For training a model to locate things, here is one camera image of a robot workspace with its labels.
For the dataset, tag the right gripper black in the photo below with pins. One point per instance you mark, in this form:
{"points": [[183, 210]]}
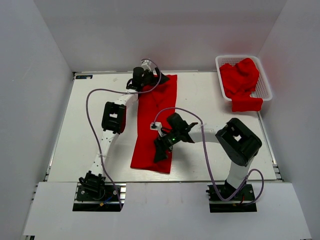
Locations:
{"points": [[165, 144]]}

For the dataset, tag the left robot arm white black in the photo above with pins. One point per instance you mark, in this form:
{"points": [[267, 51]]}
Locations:
{"points": [[113, 124]]}

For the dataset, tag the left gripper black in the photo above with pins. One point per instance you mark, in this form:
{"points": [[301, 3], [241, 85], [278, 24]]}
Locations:
{"points": [[155, 75]]}

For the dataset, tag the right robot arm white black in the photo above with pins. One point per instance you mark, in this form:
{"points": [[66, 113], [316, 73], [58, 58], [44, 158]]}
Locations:
{"points": [[239, 143]]}

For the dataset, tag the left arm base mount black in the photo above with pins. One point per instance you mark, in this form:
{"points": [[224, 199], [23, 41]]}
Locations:
{"points": [[94, 194]]}

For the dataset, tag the red t shirt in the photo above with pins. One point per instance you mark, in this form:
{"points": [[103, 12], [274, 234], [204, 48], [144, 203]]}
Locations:
{"points": [[149, 104]]}

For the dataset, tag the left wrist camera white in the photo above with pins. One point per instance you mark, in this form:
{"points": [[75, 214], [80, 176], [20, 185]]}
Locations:
{"points": [[146, 64]]}

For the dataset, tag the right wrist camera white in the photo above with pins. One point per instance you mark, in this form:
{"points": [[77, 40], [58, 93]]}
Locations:
{"points": [[156, 126]]}

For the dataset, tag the white plastic basket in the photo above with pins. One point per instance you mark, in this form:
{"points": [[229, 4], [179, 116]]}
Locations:
{"points": [[262, 89]]}

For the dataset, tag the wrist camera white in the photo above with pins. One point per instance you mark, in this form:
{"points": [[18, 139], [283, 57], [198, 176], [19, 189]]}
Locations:
{"points": [[146, 64], [156, 126]]}

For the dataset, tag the blue label sticker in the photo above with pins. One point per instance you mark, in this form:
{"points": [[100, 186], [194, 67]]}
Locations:
{"points": [[83, 77]]}

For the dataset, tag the red t shirts pile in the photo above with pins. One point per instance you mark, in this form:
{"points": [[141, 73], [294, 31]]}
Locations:
{"points": [[239, 81]]}

